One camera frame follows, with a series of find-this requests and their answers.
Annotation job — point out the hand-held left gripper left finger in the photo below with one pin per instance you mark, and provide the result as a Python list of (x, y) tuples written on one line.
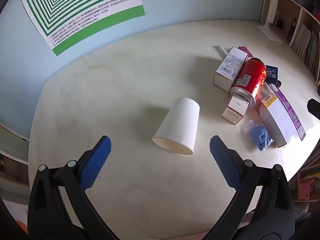
[(96, 165)]

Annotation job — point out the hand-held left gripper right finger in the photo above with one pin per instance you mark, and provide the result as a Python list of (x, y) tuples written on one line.
[(223, 160)]

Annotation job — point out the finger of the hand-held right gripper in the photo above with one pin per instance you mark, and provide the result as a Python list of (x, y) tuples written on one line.
[(313, 108)]

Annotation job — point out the purple packaging strip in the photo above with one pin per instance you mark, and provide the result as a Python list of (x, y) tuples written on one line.
[(291, 110)]

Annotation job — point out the white box with yellow flap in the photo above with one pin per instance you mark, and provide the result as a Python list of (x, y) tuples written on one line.
[(277, 120)]

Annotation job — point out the dark blue gum packet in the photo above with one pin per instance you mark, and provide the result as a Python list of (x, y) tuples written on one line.
[(272, 73)]

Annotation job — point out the white paper cup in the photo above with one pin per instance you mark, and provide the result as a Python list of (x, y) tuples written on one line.
[(180, 122)]

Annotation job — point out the red drink can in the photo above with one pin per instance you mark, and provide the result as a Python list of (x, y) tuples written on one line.
[(251, 80)]

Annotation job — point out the white barcode box gold edges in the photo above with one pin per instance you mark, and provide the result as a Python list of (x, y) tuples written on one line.
[(228, 65)]

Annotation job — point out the clear bag with blue item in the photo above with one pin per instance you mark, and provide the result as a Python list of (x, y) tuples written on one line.
[(261, 136)]

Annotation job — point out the small white box red edge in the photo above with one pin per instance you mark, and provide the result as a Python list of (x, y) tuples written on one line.
[(233, 110)]

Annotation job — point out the row of pale thin booklets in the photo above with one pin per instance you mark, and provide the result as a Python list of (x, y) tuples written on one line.
[(307, 47)]

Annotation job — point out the pink plastic basket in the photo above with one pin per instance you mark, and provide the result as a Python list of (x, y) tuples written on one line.
[(303, 188)]

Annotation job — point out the white desk lamp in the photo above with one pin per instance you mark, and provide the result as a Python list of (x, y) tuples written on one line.
[(271, 33)]

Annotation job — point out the purple card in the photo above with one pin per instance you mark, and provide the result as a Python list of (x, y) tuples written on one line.
[(246, 51)]

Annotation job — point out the wooden bookshelf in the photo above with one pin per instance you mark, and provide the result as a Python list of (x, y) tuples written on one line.
[(287, 7)]

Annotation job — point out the thin white stick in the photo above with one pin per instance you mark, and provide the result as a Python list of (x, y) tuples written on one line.
[(221, 50)]

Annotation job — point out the green striped wall poster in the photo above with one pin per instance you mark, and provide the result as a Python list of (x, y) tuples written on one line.
[(75, 17)]

